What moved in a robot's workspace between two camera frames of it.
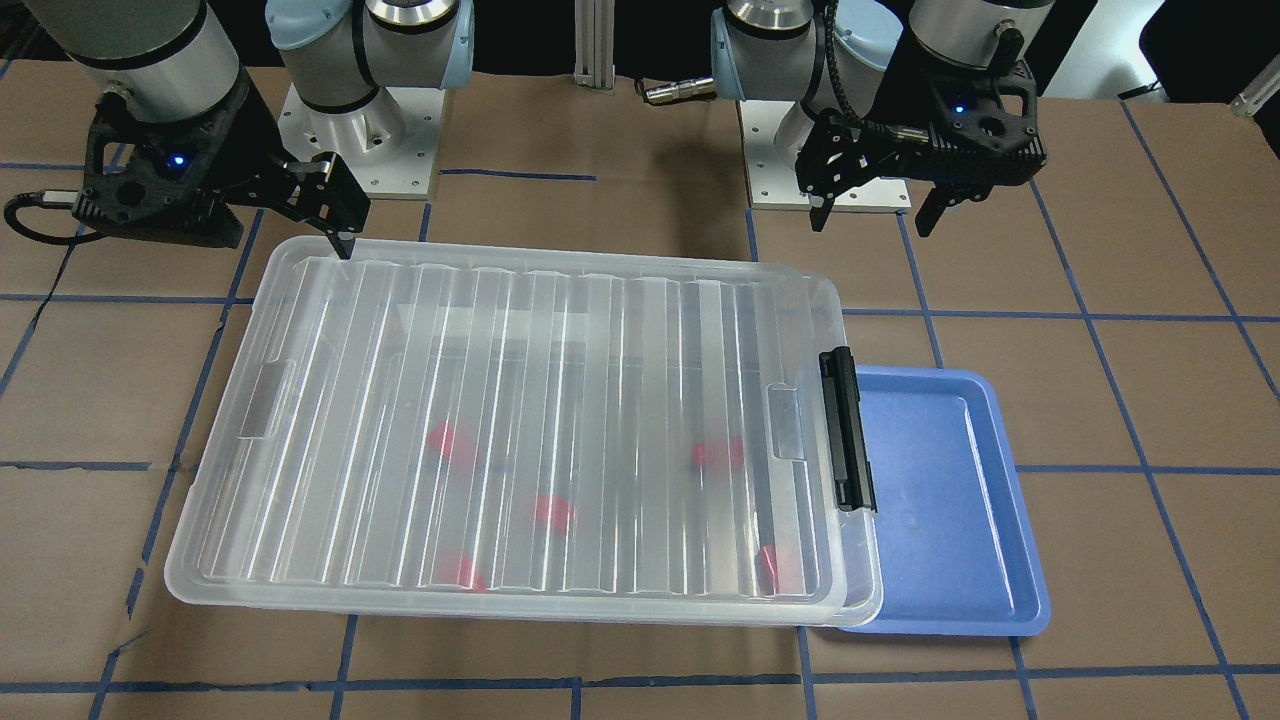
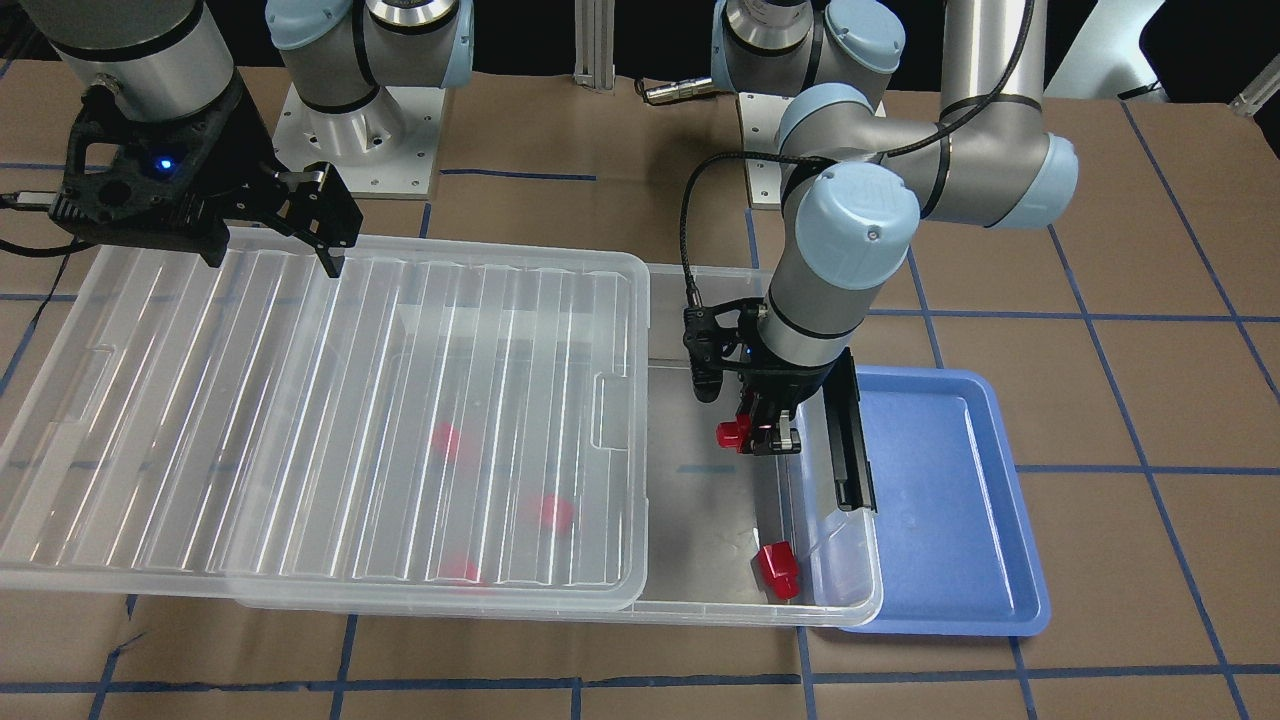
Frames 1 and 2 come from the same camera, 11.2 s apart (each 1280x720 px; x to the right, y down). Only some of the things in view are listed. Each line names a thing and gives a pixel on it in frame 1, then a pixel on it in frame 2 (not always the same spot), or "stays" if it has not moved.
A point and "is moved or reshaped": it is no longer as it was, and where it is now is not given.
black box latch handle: x=853 y=473 stays
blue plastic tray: x=959 y=553 stays
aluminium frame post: x=595 y=45 stays
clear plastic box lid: x=447 y=436 is moved or reshaped
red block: x=442 y=438 stays
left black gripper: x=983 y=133 → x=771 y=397
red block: x=554 y=513 stays
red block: x=729 y=452 → x=734 y=434
